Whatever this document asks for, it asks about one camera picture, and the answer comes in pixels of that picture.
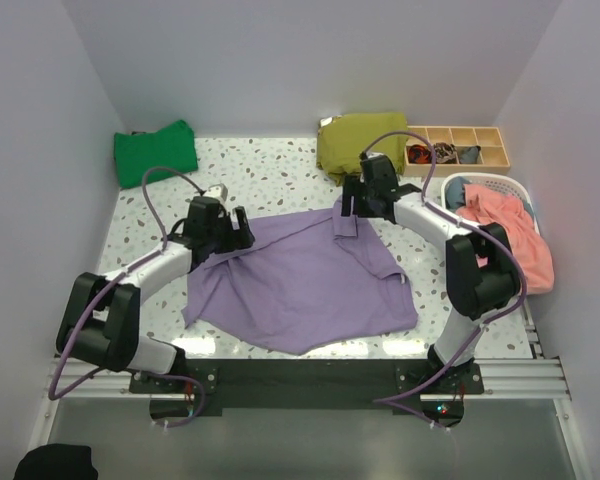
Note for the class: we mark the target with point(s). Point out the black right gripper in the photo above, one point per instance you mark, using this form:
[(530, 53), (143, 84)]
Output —
[(352, 187)]

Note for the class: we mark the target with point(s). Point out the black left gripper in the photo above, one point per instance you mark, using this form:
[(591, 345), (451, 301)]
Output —
[(237, 239)]

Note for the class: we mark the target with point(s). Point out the purple t-shirt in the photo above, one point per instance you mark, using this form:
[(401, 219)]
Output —
[(310, 279)]

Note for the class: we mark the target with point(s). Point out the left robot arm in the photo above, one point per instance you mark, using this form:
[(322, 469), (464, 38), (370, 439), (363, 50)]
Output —
[(101, 323)]

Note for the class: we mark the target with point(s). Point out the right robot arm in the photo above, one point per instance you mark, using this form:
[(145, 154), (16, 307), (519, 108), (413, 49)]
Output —
[(481, 277)]

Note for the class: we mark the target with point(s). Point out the folded olive green t-shirt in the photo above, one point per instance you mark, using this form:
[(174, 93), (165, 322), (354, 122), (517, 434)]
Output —
[(341, 139)]

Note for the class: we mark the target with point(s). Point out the orange black cloth roll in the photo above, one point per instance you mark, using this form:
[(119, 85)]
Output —
[(419, 154)]

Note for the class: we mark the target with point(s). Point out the patterned brown cloth roll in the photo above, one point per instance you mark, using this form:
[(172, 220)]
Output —
[(446, 153)]

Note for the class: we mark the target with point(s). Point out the wooden compartment box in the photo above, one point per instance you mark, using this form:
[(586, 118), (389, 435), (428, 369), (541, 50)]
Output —
[(493, 158)]

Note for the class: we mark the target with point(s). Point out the dark grey cloth roll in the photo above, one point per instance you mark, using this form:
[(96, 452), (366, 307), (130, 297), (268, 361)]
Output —
[(469, 155)]

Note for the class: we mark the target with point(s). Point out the pink t-shirt in basket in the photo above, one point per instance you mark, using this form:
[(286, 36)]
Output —
[(485, 206)]

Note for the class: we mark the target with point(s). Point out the white laundry basket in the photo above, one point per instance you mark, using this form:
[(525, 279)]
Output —
[(487, 199)]

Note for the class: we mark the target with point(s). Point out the black cloth at corner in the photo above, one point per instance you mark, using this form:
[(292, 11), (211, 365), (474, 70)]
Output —
[(57, 461)]

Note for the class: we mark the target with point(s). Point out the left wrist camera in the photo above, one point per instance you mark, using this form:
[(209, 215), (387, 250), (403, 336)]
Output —
[(218, 192)]

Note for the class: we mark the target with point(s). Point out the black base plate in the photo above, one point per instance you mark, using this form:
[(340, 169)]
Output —
[(209, 387)]

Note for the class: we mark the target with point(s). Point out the aluminium rail frame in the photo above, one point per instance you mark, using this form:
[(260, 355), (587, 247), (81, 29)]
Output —
[(508, 353)]

